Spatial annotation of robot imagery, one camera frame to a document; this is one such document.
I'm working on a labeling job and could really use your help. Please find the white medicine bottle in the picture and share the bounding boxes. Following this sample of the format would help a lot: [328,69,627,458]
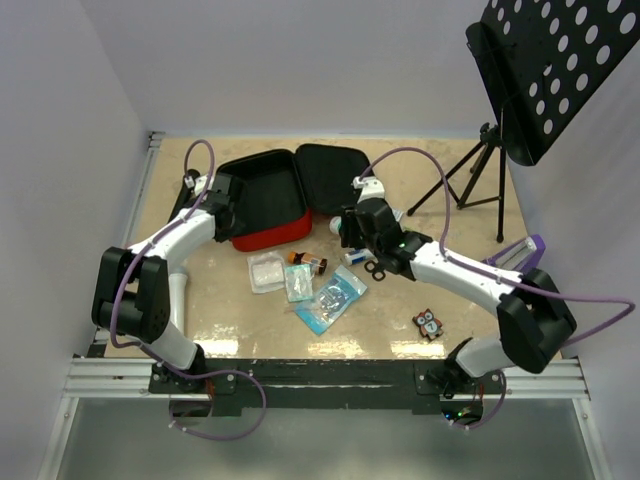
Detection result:
[329,216,342,235]

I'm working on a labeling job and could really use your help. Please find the white bandage roll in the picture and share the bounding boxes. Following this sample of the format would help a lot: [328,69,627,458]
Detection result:
[343,249,370,266]

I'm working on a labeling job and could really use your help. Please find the red medicine kit case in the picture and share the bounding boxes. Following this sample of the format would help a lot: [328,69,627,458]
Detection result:
[216,143,370,252]

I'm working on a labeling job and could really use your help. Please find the amber bottle orange cap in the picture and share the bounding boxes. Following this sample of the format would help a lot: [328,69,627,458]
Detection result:
[287,252,328,275]

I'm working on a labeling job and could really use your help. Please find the blue mask package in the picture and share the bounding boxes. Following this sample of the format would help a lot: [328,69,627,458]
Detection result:
[294,266,367,335]

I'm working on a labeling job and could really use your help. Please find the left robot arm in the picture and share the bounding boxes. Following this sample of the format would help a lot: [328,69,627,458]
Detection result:
[91,169,247,392]

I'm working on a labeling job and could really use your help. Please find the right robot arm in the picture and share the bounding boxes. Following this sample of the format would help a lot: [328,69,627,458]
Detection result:
[339,177,577,398]

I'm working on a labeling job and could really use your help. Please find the zip bag with wipes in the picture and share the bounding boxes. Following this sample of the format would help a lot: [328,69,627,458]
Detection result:
[392,209,404,222]

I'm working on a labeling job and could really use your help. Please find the black microphone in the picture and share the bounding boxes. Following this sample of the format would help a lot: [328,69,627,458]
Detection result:
[169,183,193,221]

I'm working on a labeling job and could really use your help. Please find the white gauze pad packet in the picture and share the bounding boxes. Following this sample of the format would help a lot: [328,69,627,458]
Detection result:
[247,251,285,294]

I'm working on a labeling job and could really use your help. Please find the bandage plasters bag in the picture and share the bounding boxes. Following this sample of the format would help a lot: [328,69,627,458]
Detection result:
[284,264,313,303]

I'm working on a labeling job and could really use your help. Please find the brown owl toy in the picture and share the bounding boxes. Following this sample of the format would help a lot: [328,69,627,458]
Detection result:
[412,309,443,341]

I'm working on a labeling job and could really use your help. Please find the purple box device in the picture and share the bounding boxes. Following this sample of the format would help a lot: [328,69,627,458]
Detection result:
[483,234,546,273]

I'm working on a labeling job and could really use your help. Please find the black music stand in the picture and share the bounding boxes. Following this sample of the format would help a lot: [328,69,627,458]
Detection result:
[406,0,640,244]

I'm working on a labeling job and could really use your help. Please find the black handled scissors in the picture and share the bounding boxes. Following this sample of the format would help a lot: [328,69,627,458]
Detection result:
[364,260,386,282]

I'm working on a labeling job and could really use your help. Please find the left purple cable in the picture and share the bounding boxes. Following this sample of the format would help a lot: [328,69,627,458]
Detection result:
[108,139,269,441]

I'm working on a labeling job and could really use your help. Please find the aluminium left rail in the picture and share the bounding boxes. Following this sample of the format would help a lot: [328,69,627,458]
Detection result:
[89,130,166,351]

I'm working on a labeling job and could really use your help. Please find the aluminium rail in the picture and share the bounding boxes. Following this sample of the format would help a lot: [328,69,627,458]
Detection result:
[63,358,590,400]
[89,130,166,351]

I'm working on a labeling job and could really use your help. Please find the aluminium front rail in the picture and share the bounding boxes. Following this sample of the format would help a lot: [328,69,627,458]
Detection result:
[63,358,590,400]

